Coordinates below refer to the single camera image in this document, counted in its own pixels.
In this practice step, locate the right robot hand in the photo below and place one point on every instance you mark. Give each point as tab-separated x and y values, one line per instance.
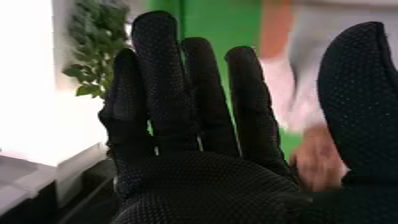
196	186

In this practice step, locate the person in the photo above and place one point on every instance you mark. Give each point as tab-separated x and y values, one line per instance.
313	160

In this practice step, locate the green plant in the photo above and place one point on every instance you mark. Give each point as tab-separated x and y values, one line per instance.
95	66

